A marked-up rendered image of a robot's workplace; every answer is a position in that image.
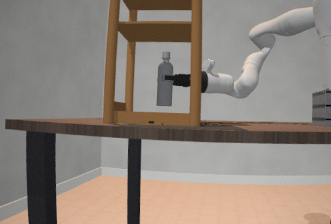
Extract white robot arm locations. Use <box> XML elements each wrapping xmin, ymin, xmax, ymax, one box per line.
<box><xmin>202</xmin><ymin>0</ymin><xmax>331</xmax><ymax>99</ymax></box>

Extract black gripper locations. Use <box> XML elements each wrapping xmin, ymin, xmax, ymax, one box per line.
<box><xmin>162</xmin><ymin>71</ymin><xmax>208</xmax><ymax>93</ymax></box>

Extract grey bottle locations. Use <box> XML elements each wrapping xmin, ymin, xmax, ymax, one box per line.
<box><xmin>156</xmin><ymin>51</ymin><xmax>173</xmax><ymax>106</ymax></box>

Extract brown wooden shelving unit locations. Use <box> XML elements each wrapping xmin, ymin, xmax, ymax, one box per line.
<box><xmin>103</xmin><ymin>0</ymin><xmax>202</xmax><ymax>126</ymax></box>

